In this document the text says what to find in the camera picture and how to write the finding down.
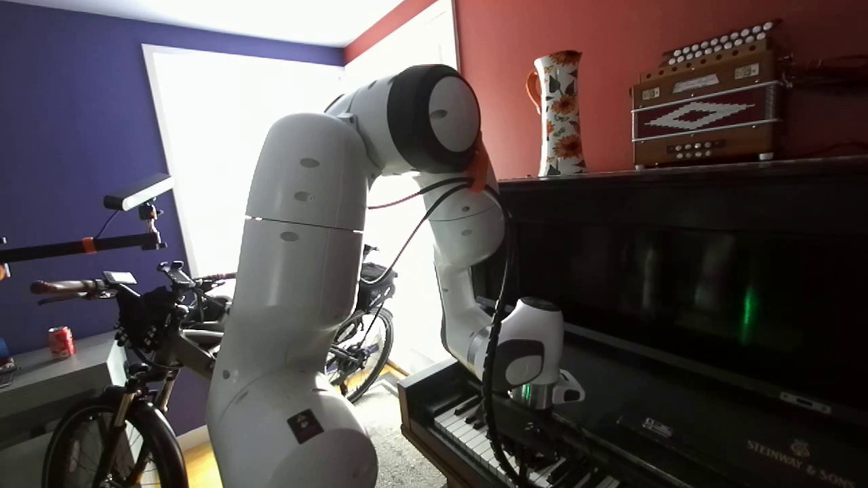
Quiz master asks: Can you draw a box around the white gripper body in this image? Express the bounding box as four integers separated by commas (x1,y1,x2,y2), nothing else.
518,367,590,411

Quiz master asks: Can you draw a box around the black upright piano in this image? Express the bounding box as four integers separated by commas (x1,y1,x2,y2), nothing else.
396,155,868,488

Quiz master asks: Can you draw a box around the grey patterned rug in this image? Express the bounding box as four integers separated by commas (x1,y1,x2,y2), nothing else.
347,381,451,488

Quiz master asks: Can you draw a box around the floral ceramic vase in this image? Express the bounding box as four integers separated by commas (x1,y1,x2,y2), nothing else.
523,49,590,182

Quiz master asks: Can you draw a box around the bright window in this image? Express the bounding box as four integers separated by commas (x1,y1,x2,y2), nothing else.
142,41,347,280

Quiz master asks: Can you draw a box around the black bicycle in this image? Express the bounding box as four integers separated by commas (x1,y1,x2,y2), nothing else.
29,240,401,488

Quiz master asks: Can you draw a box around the red soda can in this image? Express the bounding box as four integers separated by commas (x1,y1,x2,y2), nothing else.
46,322,80,360

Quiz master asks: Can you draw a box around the grey shelf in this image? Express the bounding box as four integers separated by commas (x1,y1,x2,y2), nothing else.
0,329,131,453

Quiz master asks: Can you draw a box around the black pole with orange tape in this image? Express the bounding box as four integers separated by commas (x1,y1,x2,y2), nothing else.
0,231,166,265

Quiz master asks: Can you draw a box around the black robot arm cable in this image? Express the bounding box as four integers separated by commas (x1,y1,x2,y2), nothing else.
359,170,553,488

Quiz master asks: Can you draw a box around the brown accordion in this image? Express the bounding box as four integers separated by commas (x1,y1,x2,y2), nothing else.
630,20,786,170

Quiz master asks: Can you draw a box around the white bar stereo camera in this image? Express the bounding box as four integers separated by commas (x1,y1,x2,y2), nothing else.
100,170,176,217

